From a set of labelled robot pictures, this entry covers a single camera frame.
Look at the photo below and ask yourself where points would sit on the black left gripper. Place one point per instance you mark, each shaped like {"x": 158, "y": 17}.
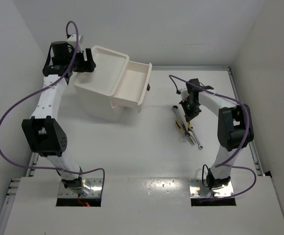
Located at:
{"x": 86, "y": 66}

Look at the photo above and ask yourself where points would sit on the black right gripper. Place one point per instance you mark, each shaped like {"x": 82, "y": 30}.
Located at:
{"x": 190, "y": 115}

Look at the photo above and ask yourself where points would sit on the silver ratchet wrench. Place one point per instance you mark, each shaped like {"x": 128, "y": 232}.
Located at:
{"x": 175, "y": 110}

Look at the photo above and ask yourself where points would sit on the green yellow long-nose pliers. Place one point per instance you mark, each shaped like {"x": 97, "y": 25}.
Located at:
{"x": 185, "y": 134}

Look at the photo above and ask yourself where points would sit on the white top drawer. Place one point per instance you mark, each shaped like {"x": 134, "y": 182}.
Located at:
{"x": 133, "y": 86}

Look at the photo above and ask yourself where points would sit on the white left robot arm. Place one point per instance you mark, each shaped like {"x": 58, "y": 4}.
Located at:
{"x": 43, "y": 133}

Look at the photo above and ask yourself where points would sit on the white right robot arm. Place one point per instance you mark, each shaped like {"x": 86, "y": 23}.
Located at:
{"x": 234, "y": 128}

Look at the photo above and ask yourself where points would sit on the white drawer cabinet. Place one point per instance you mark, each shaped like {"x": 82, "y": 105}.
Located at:
{"x": 97, "y": 89}

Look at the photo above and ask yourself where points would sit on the silver combination wrench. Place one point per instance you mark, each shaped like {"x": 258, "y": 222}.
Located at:
{"x": 200, "y": 146}

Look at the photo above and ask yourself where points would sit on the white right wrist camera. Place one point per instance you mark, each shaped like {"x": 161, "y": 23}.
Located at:
{"x": 183, "y": 93}

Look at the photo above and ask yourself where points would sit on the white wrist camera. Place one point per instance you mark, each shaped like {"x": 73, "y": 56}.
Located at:
{"x": 76, "y": 41}
{"x": 183, "y": 93}

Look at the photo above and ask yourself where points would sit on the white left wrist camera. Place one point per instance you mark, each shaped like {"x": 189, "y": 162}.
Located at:
{"x": 76, "y": 41}

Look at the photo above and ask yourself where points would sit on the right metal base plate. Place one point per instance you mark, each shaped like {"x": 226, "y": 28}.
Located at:
{"x": 199, "y": 190}

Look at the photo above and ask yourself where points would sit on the metal base plate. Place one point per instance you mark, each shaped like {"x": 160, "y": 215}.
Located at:
{"x": 199, "y": 190}
{"x": 93, "y": 187}

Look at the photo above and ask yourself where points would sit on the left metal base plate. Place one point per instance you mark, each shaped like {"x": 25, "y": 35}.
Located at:
{"x": 93, "y": 187}

